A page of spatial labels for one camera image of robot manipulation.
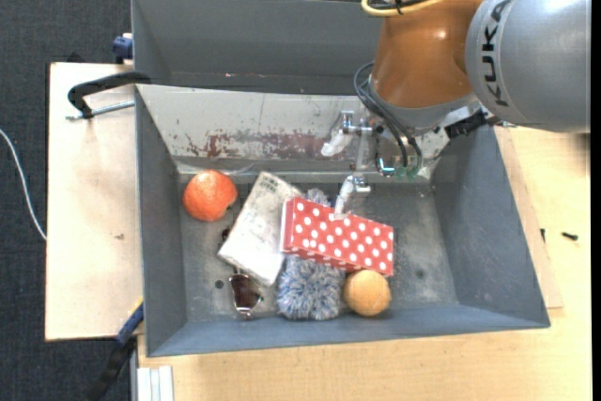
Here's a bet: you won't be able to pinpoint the grey metal bin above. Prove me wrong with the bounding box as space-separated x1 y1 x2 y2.
130 0 551 358

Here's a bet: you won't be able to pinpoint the brown-lens sunglasses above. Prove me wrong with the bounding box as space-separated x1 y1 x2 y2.
227 272 266 321

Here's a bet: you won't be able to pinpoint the black cylinder on white bracket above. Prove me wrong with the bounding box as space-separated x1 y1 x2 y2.
444 106 490 139

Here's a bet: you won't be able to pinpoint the pale wood board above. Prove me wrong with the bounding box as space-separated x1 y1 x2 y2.
44 62 145 342

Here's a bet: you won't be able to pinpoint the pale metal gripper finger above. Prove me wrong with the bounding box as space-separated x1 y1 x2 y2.
333 175 373 214
320 109 374 158

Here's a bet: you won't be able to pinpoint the blue and white fluffy cloth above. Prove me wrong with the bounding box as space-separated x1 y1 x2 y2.
275 188 347 322

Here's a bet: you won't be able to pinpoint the orange fruit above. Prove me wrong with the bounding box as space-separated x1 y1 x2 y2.
181 169 239 223

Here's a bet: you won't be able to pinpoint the white printed packet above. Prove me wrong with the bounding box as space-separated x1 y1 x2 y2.
217 171 304 287

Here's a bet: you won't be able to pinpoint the yellow tennis ball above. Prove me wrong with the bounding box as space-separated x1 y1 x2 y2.
342 269 393 317

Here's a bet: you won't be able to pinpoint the red white-dotted box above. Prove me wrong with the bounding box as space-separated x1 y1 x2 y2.
280 196 395 277

